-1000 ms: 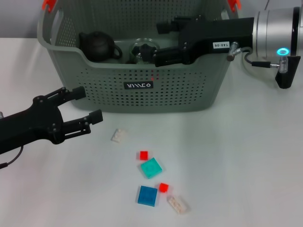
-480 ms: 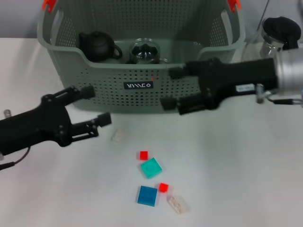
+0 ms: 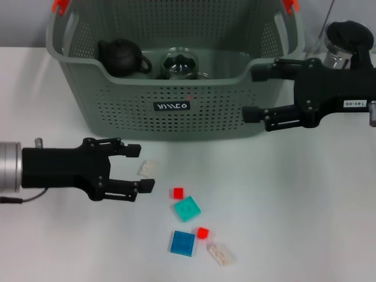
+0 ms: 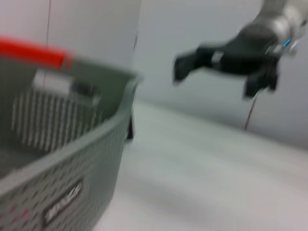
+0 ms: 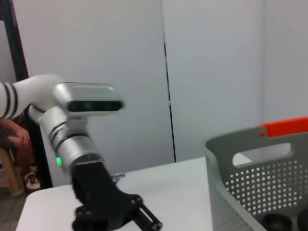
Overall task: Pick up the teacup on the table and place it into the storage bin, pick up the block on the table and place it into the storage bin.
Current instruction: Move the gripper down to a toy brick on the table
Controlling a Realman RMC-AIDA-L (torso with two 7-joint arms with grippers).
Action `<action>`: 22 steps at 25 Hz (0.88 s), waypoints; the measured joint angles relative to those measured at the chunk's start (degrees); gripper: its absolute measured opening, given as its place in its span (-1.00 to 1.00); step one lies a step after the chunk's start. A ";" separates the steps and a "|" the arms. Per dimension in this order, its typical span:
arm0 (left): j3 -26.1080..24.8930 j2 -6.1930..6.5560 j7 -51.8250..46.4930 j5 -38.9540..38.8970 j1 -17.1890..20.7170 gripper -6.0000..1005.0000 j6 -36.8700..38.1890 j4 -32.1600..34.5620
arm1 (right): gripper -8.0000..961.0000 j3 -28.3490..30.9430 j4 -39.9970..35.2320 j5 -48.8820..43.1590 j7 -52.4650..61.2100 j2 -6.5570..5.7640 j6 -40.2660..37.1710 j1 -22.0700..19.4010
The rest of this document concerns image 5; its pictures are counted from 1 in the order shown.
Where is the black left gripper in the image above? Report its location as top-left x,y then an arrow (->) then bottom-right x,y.
71,160 -> 164,231

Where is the grey-green perforated storage bin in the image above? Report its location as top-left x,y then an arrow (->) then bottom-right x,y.
205,126 -> 308,231

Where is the light slipper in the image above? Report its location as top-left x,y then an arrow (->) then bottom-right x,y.
24,166 -> 41,193

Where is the dark clay teapot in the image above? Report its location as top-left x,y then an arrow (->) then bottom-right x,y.
263,208 -> 308,231

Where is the wooden stool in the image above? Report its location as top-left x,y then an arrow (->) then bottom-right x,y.
0,146 -> 25,196

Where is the person in patterned clothing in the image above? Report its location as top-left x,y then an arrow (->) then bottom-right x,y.
0,113 -> 33,169

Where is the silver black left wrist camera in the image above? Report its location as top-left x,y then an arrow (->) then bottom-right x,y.
53,82 -> 125,118

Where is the orange bin handle clip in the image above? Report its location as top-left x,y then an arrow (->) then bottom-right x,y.
257,116 -> 308,139

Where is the black vertical post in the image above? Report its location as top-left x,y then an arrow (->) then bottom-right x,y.
0,0 -> 53,189

